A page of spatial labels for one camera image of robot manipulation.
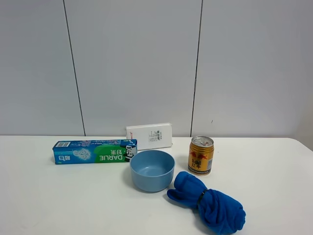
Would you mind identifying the blue bundled cloth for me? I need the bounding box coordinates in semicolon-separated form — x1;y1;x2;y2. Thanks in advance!
167;171;246;235

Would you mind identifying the white rectangular box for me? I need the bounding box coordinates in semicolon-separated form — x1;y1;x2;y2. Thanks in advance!
126;123;172;150

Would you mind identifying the gold Red Bull can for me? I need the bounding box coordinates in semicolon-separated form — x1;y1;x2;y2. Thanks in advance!
188;136;214;175

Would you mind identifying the light blue plastic bowl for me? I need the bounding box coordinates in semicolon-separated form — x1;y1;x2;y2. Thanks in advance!
130;150;176;192

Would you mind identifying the Darlie toothpaste box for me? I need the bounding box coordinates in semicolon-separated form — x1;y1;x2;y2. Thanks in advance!
52;139;137;165

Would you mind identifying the black band on cloth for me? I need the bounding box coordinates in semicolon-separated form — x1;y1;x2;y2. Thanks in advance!
197;189;208;206

